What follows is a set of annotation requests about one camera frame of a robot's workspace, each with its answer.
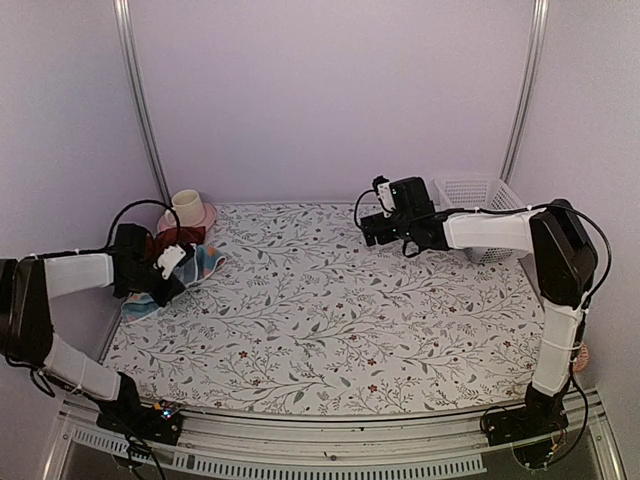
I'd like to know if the aluminium frame post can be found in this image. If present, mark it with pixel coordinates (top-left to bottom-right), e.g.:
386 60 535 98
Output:
499 0 550 184
113 0 171 203

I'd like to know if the left aluminium frame post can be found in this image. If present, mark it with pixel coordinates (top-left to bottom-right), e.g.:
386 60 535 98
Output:
113 0 171 203

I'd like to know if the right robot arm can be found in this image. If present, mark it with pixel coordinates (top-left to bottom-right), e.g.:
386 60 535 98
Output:
354 176 600 436

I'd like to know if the pink saucer plate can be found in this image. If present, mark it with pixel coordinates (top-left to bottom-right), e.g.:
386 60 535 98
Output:
156 203 216 233

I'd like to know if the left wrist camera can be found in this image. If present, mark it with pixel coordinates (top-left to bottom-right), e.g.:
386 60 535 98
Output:
155 244 196 280

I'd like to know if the white plastic basket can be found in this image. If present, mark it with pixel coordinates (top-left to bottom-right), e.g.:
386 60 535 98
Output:
433 177 524 264

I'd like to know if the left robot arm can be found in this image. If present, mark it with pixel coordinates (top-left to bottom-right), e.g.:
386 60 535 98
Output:
1 223 195 434

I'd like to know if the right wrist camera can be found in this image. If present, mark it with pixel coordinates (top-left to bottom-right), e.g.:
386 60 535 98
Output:
372 175 395 218

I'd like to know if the blue patterned towel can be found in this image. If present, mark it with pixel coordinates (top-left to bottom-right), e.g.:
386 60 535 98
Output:
120 245 225 324

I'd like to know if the dark red towel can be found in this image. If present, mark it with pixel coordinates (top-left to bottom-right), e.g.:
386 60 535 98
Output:
144 227 206 261

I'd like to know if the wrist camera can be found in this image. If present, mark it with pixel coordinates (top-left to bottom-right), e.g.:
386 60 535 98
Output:
155 244 196 280
372 175 395 218

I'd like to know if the front aluminium rail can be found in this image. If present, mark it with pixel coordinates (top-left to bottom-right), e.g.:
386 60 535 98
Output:
43 390 629 479

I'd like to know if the pink object at right edge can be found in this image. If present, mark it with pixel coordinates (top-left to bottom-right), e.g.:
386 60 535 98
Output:
572 344 590 373

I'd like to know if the cream ribbed mug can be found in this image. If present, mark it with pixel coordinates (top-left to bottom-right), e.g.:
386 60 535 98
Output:
171 189 206 226

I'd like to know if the right aluminium frame post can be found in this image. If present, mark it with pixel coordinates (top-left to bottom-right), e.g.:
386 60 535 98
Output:
499 0 550 184

